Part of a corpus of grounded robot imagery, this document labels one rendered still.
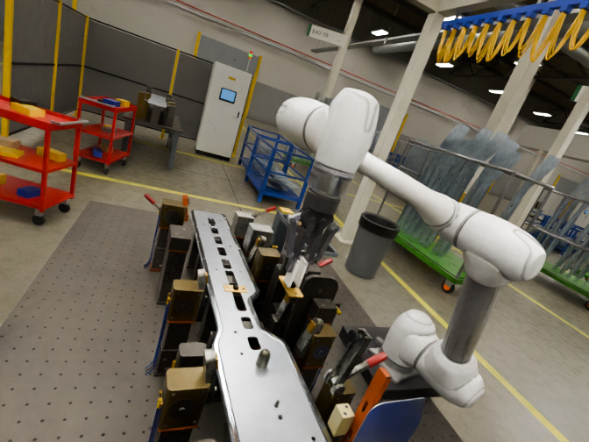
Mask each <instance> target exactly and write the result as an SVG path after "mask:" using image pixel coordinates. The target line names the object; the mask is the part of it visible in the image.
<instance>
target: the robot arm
mask: <svg viewBox="0 0 589 442"><path fill-rule="evenodd" d="M378 115H379V104H378V102H377V101H376V99H375V98H374V97H373V96H372V95H370V94H368V93H366V92H364V91H362V90H358V89H350V88H344V89H343V90H342V91H341V92H340V93H339V94H338V95H337V96H336V97H335V98H334V99H333V100H332V102H331V104H330V106H328V105H326V104H325V103H321V102H319V101H316V100H314V99H310V98H306V97H294V98H291V99H288V100H287V101H286V102H284V103H283V104H282V106H281V107H280V108H279V110H278V113H277V115H276V124H277V127H278V129H279V131H280V133H281V134H282V136H283V137H284V138H285V139H287V140H289V141H291V142H292V143H294V145H295V146H298V147H299V148H301V149H303V150H305V151H308V152H310V153H312V154H315V155H316V157H315V161H314V162H313V167H312V169H311V171H310V174H309V178H308V181H307V184H308V185H309V186H310V188H308V191H307V194H306V196H305V199H304V202H303V206H302V208H301V209H300V210H299V213H296V214H294V215H291V214H287V234H286V239H285V245H284V250H283V252H284V254H285V255H286V256H287V257H288V258H289V259H288V262H287V265H286V270H287V273H286V276H285V278H284V282H285V283H286V285H287V287H288V288H290V287H291V284H292V282H293V281H294V283H295V284H296V287H297V288H299V287H300V286H301V283H302V278H303V276H304V274H306V273H307V272H308V271H309V267H310V265H313V264H314V261H315V260H316V261H319V260H320V259H321V258H322V256H323V254H324V252H325V250H326V249H327V247H328V245H329V243H330V242H331V240H332V238H333V237H334V235H335V234H336V233H337V232H338V231H339V230H340V226H339V225H338V224H337V223H336V222H334V214H335V213H336V212H337V208H338V206H339V204H340V202H341V199H340V198H343V197H346V195H347V192H348V190H349V187H350V186H351V182H352V179H353V178H354V175H355V173H356V171H359V172H360V173H361V174H363V175H365V176H366V177H368V178H369V179H371V180H373V181H374V182H376V183H378V184H379V185H380V186H382V187H383V188H385V189H387V190H389V191H390V192H392V193H394V194H395V195H397V196H398V197H400V198H401V199H403V200H404V201H406V202H407V203H409V204H410V205H411V206H413V207H414V208H415V210H416V211H417V212H418V214H419V215H420V217H421V218H422V220H423V221H424V222H425V223H426V224H427V225H428V226H429V227H430V228H431V229H432V230H434V231H435V232H437V233H439V235H440V236H442V237H443V238H444V239H446V240H447V241H448V242H449V243H451V244H452V245H453V246H455V247H456V248H457V249H459V250H460V251H462V252H463V258H464V263H465V271H466V275H465V279H464V281H463V284H462V287H461V289H460V292H459V295H458V299H457V302H456V305H455V308H454V310H453V312H452V315H451V320H450V322H449V325H448V328H447V331H446V333H445V336H444V339H440V340H439V338H438V337H437V335H436V334H435V331H436V328H435V326H434V323H433V321H432V320H431V319H430V317H429V316H428V315H427V314H425V313H424V312H422V311H419V310H408V311H406V312H404V313H402V314H401V315H399V316H398V317H397V318H396V319H395V321H394V323H393V324H392V326H391V327H390V329H389V331H388V333H387V335H386V338H385V341H384V340H383V339H381V338H380V337H377V338H375V340H374V341H375V343H376V344H377V346H378V348H369V350H368V353H369V354H370V355H371V356H372V357H373V356H374V355H375V354H377V353H380V352H383V353H386V354H387V359H386V360H384V361H383V362H381V363H380V364H379V365H380V366H381V367H384V368H385V369H386V370H387V371H388V373H389V374H390V375H391V377H392V379H391V381H392V382H393V383H395V384H397V383H398V382H399V381H403V380H406V379H409V378H412V377H416V376H417V377H420V376H421V377H422V378H423V379H424V380H425V381H426V382H427V383H428V384H429V385H430V386H431V387H432V388H433V389H434V390H435V391H436V392H437V393H438V394H439V395H440V396H441V397H442V398H444V399H445V400H447V401H448V402H450V403H452V404H454V405H456V406H458V407H460V408H470V407H471V406H472V405H473V404H475V403H476V402H477V401H478V400H479V399H480V398H481V397H482V396H483V394H484V393H485V389H484V387H485V385H484V382H483V379H482V377H481V376H480V375H479V373H478V362H477V358H476V356H475V354H474V353H473V352H474V350H475V348H476V346H477V344H478V342H479V338H480V336H481V334H482V332H483V330H484V328H485V326H486V322H487V320H488V318H489V317H490V315H491V313H492V310H493V307H494V305H495V303H496V301H497V299H498V296H499V294H500V292H501V289H502V287H503V286H505V285H507V284H509V283H510V282H525V281H527V280H530V279H532V278H534V277H535V276H536V275H537V274H538V273H539V271H540V270H541V269H542V267H543V264H544V262H545V259H546V253H545V251H544V249H543V247H542V246H541V244H540V243H539V242H538V241H537V240H536V239H535V238H534V237H532V236H531V235H530V234H529V233H527V232H525V231H524V230H523V229H521V228H520V227H518V226H516V225H513V224H511V223H509V222H508V221H506V220H504V219H502V218H500V217H496V216H495V215H491V214H488V213H485V212H484V211H482V210H478V209H475V208H473V207H471V206H468V205H466V204H463V203H458V202H456V201H455V200H453V199H451V198H449V197H448V196H446V195H443V194H440V193H438V192H436V191H434V190H432V189H429V188H427V187H426V186H424V185H422V184H421V183H419V182H418V181H416V180H415V179H413V178H411V177H410V176H408V175H406V174H404V173H402V172H401V171H400V170H398V169H396V168H394V167H392V166H390V165H389V164H387V163H385V162H384V161H383V160H380V159H378V158H377V157H375V156H373V155H371V154H370V153H368V149H369V147H370V145H371V143H372V140H373V135H374V132H375V128H376V124H377V121H378ZM299 219H300V220H301V223H302V224H301V226H300V231H299V233H298V235H297V237H296V240H295V234H296V229H297V226H296V225H298V223H299ZM326 227H327V228H326ZM325 228H326V230H325V231H324V232H323V230H324V229H325ZM310 233H311V234H310ZM309 235H310V238H309V243H308V246H307V249H306V253H305V255H304V257H305V259H304V257H301V258H300V261H298V258H299V256H300V254H301V252H302V249H303V247H304V245H305V242H306V240H307V238H308V236H309Z"/></svg>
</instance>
